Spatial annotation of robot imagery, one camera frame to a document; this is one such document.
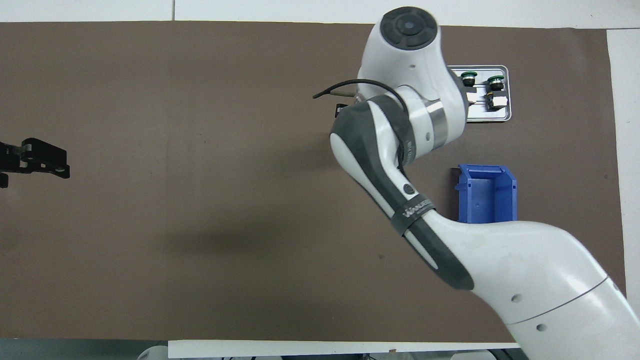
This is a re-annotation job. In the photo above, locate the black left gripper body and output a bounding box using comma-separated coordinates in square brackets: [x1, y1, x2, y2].
[0, 141, 25, 174]

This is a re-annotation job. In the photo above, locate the grey metal tray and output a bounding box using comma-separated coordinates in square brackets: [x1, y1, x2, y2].
[446, 65, 512, 122]

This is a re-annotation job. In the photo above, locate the blue plastic bin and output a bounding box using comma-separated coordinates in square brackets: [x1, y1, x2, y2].
[455, 163, 519, 224]

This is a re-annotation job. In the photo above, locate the brown table mat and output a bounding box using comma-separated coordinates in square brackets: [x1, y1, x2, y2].
[0, 21, 630, 345]

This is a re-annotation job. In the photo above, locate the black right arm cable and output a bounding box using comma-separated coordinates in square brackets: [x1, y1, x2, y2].
[312, 78, 411, 168]

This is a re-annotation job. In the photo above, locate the green push button switch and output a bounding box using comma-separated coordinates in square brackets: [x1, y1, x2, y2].
[486, 75, 510, 111]
[460, 71, 479, 107]

